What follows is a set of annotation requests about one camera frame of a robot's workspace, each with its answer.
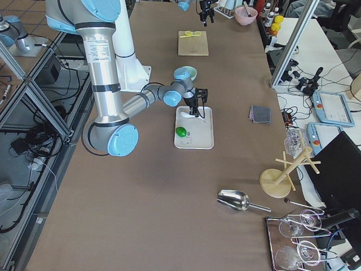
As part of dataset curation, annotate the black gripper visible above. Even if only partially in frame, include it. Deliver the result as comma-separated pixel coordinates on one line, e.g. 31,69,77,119
199,0,214,27
183,91,199,117

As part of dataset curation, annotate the white ceramic spoon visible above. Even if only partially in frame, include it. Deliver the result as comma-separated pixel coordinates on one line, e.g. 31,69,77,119
180,112,202,120

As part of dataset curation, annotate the pink bowl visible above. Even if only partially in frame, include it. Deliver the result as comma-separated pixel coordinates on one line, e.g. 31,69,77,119
235,6,258,25

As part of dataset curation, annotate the mint green bowl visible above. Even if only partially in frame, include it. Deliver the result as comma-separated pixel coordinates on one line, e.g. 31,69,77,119
183,65,197,81

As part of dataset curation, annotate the cream rabbit tray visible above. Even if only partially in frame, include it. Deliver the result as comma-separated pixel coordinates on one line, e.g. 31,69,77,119
174,106,214,150

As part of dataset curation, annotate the green lime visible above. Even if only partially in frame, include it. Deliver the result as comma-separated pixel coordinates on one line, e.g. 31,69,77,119
175,126,187,138

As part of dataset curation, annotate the yellow plastic knife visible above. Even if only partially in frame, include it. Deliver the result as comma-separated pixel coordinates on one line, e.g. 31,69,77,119
179,34,199,38

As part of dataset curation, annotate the wooden cutting board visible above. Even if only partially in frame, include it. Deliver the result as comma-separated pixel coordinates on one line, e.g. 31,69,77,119
178,30,209,56

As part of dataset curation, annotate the grey folded cloth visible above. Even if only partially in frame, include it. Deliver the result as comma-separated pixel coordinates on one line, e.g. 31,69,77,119
249,105,271,124

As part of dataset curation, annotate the metal scoop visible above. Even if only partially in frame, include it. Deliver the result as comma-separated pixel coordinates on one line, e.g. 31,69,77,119
217,189,271,212

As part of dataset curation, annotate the wooden cup tree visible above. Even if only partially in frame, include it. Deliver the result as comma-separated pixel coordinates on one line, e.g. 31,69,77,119
259,129,321,198

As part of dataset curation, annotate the teach pendant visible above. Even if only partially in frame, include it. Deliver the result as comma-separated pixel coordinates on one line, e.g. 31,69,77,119
307,122,343,155
312,91,355,127

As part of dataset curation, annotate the black monitor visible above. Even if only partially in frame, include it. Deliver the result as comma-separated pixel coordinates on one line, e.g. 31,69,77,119
305,132,360,210

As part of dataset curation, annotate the wine glass rack tray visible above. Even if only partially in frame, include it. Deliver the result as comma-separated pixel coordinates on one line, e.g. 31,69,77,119
265,209,338,270

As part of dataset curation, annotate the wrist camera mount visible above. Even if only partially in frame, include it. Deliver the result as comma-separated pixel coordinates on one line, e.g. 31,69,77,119
195,88,208,104

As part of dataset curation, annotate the white wire rack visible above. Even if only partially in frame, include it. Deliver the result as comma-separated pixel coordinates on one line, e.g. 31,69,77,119
215,0,236,19

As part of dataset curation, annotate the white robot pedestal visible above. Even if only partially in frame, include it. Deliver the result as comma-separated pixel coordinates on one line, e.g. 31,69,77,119
112,0,151,92

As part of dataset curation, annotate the aluminium frame post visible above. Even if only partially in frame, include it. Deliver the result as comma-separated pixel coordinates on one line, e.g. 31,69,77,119
270,0,319,89

